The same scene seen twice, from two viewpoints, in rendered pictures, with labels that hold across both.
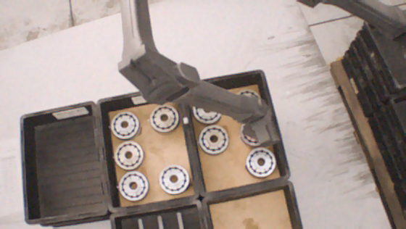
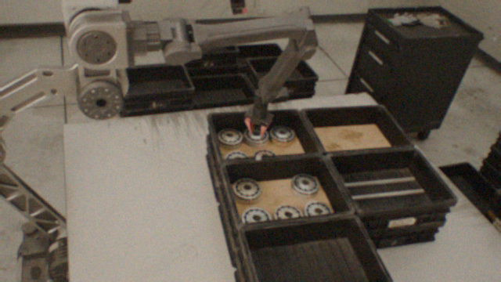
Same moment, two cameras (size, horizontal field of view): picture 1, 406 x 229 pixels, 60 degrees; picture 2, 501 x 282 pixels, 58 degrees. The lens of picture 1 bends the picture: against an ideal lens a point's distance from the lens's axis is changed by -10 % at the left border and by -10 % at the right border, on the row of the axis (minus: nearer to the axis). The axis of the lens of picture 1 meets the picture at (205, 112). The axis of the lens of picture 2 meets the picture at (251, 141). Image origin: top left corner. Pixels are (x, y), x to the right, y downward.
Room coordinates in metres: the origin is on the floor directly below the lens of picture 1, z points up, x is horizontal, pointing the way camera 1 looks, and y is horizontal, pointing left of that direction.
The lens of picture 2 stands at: (0.67, 1.27, 1.98)
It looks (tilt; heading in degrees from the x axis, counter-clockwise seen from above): 38 degrees down; 259
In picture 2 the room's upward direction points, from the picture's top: 8 degrees clockwise
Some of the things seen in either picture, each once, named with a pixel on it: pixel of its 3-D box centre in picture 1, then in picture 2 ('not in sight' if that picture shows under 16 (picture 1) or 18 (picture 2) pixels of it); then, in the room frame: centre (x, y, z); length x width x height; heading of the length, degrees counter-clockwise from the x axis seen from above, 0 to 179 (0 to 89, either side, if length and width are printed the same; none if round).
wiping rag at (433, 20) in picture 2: not in sight; (434, 19); (-0.97, -1.45, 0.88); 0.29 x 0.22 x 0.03; 13
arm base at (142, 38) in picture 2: not in sight; (141, 38); (0.79, 0.20, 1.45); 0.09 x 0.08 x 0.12; 103
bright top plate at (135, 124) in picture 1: (125, 125); (256, 218); (0.43, 0.29, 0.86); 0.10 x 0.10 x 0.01
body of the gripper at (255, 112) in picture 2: (258, 120); (260, 110); (0.38, -0.17, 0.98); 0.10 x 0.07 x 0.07; 150
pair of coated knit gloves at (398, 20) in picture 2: not in sight; (402, 19); (-0.73, -1.42, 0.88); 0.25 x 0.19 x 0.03; 13
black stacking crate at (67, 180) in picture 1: (66, 165); (311, 272); (0.29, 0.50, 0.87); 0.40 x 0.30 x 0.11; 8
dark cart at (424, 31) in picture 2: not in sight; (402, 79); (-0.86, -1.37, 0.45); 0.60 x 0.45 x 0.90; 13
